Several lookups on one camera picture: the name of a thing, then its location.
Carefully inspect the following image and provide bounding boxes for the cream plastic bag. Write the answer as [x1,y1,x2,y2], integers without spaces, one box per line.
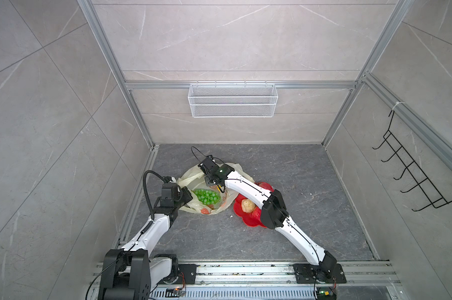
[177,166,239,215]

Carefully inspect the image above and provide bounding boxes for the beige fake fruit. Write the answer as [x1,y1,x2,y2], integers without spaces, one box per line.
[241,199,257,214]

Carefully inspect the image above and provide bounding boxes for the red flower-shaped plate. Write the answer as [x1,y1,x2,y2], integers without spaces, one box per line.
[233,194,266,228]

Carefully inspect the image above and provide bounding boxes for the red fake strawberry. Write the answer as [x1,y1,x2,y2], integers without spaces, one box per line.
[251,207,261,223]

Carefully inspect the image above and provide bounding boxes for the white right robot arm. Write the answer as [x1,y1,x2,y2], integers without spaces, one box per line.
[198,162,337,282]

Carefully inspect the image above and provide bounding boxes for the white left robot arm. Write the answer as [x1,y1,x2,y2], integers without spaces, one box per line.
[97,183,193,300]

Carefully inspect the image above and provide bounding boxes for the green fake grape bunch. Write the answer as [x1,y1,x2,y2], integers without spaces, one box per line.
[193,189,222,206]

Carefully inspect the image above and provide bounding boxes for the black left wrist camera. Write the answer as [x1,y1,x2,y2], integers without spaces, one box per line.
[160,182,181,208]

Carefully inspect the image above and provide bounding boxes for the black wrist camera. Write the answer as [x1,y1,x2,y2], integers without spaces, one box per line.
[160,182,181,208]
[198,155,219,175]

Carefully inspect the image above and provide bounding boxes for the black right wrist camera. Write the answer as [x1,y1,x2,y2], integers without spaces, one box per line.
[198,155,219,175]

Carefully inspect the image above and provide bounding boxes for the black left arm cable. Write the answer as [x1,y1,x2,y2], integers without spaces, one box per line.
[142,170,171,220]

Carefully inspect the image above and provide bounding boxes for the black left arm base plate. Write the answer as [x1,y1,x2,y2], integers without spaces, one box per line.
[160,264,198,286]

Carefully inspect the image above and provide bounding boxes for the white wire mesh basket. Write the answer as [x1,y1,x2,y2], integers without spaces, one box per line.
[188,83,279,118]

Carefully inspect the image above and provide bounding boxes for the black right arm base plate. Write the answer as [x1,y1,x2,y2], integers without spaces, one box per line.
[293,264,347,284]

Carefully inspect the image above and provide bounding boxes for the aluminium frame rail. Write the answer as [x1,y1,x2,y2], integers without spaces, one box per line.
[78,0,155,150]

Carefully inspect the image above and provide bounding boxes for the black wire hook rack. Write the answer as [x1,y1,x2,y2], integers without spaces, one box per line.
[372,110,452,212]

